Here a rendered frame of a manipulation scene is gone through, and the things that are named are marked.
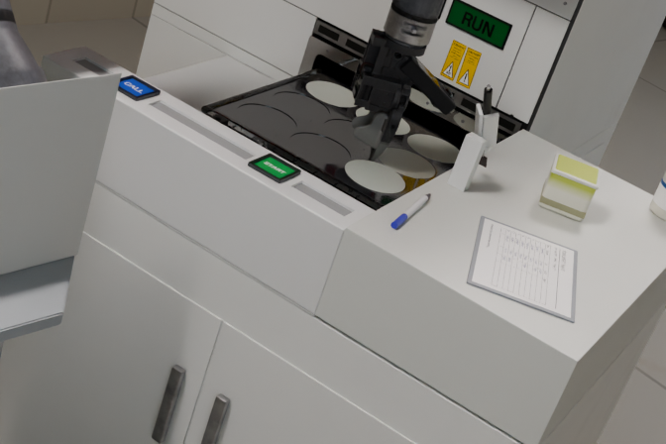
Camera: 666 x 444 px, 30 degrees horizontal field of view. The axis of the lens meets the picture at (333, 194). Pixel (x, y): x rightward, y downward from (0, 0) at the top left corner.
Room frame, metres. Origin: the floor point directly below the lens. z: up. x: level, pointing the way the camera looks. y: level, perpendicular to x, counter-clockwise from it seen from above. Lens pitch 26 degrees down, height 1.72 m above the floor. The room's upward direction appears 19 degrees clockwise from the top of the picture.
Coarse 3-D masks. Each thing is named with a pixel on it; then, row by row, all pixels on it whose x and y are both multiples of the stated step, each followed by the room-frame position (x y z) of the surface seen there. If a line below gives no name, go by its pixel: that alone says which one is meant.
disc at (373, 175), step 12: (348, 168) 1.78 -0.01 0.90; (360, 168) 1.80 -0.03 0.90; (372, 168) 1.81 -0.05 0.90; (384, 168) 1.83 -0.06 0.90; (360, 180) 1.76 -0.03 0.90; (372, 180) 1.77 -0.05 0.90; (384, 180) 1.79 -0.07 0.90; (396, 180) 1.80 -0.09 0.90; (384, 192) 1.75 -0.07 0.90; (396, 192) 1.76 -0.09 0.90
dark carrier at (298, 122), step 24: (264, 96) 1.95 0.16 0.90; (288, 96) 1.99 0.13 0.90; (312, 96) 2.02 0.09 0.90; (240, 120) 1.83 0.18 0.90; (264, 120) 1.86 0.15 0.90; (288, 120) 1.89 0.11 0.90; (312, 120) 1.92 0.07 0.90; (336, 120) 1.96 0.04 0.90; (408, 120) 2.07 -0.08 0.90; (288, 144) 1.80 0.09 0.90; (312, 144) 1.83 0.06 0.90; (336, 144) 1.86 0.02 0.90; (360, 144) 1.90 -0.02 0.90; (456, 144) 2.03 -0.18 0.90; (336, 168) 1.77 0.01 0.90
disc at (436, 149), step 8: (416, 136) 2.01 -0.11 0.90; (424, 136) 2.02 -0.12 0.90; (432, 136) 2.03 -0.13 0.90; (408, 144) 1.96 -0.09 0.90; (416, 144) 1.97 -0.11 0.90; (424, 144) 1.99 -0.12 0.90; (432, 144) 2.00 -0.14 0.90; (440, 144) 2.01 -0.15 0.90; (448, 144) 2.02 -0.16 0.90; (424, 152) 1.95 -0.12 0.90; (432, 152) 1.96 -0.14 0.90; (440, 152) 1.98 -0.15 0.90; (448, 152) 1.99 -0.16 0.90; (456, 152) 2.00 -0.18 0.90; (440, 160) 1.94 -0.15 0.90; (448, 160) 1.95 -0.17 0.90
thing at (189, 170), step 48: (144, 144) 1.60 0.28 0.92; (192, 144) 1.57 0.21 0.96; (240, 144) 1.61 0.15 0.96; (144, 192) 1.59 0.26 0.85; (192, 192) 1.56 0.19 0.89; (240, 192) 1.53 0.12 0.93; (288, 192) 1.52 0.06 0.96; (336, 192) 1.57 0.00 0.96; (240, 240) 1.52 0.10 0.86; (288, 240) 1.50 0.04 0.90; (336, 240) 1.47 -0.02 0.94; (288, 288) 1.49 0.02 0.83
